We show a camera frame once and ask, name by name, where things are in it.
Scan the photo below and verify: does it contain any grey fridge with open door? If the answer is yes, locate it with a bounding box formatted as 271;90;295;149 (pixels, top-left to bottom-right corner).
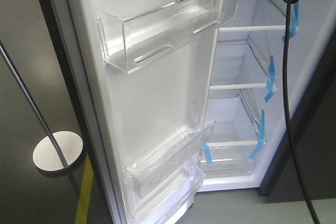
39;0;335;223

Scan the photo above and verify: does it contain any clear upper door bin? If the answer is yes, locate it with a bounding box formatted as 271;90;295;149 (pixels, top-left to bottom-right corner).
96;0;238;73

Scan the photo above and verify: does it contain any clear door bin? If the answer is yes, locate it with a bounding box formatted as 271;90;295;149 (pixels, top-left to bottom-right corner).
122;103;216;199
96;0;238;73
131;159;205;223

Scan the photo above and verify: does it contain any clear middle door bin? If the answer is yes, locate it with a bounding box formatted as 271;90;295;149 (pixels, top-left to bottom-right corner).
122;103;216;199

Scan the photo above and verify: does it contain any clear crisper drawer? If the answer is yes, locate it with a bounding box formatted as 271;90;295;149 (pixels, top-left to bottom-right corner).
199;140;257;178

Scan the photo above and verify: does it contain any clear lower door bin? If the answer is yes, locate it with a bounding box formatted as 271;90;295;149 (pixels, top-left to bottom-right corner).
131;159;205;223

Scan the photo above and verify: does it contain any silver pole stand round base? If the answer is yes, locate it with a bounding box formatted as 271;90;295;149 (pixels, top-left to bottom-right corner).
1;43;84;174

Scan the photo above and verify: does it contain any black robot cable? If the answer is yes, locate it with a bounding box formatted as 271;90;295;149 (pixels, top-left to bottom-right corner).
281;0;326;224

